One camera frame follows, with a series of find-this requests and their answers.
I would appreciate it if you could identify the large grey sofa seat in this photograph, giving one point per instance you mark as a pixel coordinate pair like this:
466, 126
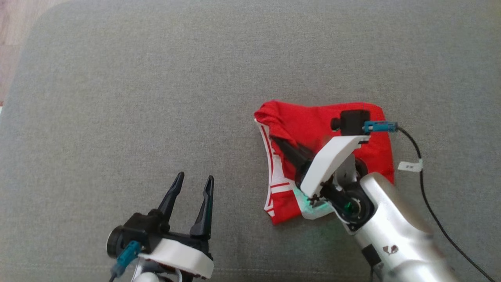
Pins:
156, 98

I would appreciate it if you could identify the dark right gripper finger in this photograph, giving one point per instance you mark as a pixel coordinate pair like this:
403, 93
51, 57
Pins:
307, 152
291, 154

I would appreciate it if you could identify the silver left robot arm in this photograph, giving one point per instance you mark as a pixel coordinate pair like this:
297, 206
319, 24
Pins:
115, 243

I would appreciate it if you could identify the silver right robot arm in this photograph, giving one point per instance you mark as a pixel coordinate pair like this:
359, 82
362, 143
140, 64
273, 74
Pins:
391, 235

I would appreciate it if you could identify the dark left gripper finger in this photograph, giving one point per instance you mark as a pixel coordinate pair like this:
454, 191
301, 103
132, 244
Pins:
172, 199
204, 215

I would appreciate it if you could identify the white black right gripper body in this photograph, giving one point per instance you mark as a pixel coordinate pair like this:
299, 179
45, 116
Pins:
332, 156

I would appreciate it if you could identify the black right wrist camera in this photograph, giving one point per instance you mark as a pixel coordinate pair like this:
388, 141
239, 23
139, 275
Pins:
354, 122

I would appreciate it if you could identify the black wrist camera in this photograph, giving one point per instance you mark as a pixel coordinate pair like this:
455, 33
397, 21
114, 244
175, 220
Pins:
145, 229
354, 122

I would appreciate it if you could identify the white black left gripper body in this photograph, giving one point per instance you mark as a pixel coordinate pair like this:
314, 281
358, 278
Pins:
180, 256

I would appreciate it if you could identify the red Bulls basketball jersey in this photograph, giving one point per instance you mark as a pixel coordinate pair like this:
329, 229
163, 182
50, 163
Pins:
313, 121

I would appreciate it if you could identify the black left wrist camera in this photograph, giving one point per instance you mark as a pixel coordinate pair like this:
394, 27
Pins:
145, 229

